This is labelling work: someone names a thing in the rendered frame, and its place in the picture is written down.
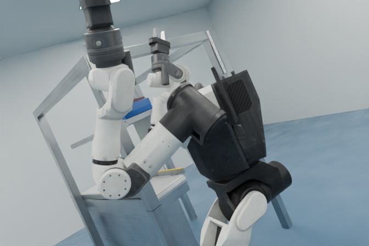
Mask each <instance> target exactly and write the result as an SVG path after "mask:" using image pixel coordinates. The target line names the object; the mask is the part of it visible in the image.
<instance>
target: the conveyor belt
mask: <svg viewBox="0 0 369 246"><path fill-rule="evenodd" d="M150 182H151V184H152V186H153V188H154V191H155V193H156V196H157V197H158V200H159V201H161V200H162V199H163V198H165V197H166V196H167V195H169V194H170V193H171V192H172V191H174V190H175V189H176V188H178V187H179V186H180V185H182V184H183V183H185V182H186V178H185V176H184V175H173V176H164V177H155V178H152V179H151V180H150ZM97 188H98V186H97V185H95V186H94V187H92V188H90V189H88V190H87V191H85V192H83V193H81V194H96V193H100V192H99V191H98V190H97Z"/></svg>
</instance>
